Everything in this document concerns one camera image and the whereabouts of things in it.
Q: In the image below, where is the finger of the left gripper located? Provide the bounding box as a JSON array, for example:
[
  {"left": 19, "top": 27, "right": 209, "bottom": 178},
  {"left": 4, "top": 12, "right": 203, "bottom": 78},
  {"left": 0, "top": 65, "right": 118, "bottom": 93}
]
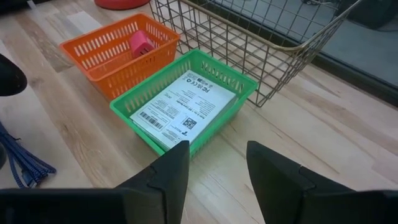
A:
[
  {"left": 0, "top": 53, "right": 28, "bottom": 97},
  {"left": 0, "top": 142, "right": 7, "bottom": 170}
]

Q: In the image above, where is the green plastic bin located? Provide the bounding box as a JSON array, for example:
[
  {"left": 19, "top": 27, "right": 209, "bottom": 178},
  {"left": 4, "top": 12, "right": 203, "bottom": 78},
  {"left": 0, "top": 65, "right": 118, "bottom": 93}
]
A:
[{"left": 109, "top": 49, "right": 259, "bottom": 159}]

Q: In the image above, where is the wire mesh basket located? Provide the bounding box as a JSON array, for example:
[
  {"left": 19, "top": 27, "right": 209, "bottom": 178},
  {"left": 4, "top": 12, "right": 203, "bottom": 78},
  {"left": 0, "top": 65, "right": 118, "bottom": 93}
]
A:
[{"left": 149, "top": 0, "right": 363, "bottom": 108}]

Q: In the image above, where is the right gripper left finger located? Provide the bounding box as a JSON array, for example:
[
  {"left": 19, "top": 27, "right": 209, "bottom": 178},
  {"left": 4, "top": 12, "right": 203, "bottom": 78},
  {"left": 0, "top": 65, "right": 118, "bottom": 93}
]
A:
[{"left": 116, "top": 140, "right": 190, "bottom": 224}]

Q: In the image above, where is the red desk lamp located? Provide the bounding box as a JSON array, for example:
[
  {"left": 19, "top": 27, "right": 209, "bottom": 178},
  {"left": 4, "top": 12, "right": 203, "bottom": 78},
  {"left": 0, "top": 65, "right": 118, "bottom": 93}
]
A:
[{"left": 94, "top": 0, "right": 152, "bottom": 11}]

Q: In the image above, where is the white printed card package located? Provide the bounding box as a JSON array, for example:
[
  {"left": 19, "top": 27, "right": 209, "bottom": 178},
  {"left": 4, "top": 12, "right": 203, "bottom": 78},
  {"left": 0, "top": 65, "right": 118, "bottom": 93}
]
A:
[{"left": 129, "top": 70, "right": 238, "bottom": 152}]

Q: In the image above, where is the orange plastic bin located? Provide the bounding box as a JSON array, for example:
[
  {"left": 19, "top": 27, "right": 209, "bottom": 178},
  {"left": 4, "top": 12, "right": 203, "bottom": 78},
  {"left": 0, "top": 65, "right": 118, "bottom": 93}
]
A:
[{"left": 58, "top": 12, "right": 181, "bottom": 101}]

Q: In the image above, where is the pink wall charger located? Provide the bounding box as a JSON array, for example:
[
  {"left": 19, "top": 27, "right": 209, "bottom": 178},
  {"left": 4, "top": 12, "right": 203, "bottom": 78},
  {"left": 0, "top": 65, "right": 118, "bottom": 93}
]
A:
[{"left": 129, "top": 30, "right": 156, "bottom": 59}]

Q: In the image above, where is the purple braided usb cable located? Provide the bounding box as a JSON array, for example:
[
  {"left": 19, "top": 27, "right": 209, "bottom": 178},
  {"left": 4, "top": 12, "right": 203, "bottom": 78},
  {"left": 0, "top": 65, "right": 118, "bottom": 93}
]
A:
[{"left": 0, "top": 120, "right": 57, "bottom": 189}]

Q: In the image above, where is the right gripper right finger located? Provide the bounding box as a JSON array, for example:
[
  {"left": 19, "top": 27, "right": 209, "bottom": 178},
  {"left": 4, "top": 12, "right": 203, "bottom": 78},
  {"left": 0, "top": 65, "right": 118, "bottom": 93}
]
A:
[{"left": 247, "top": 140, "right": 371, "bottom": 224}]

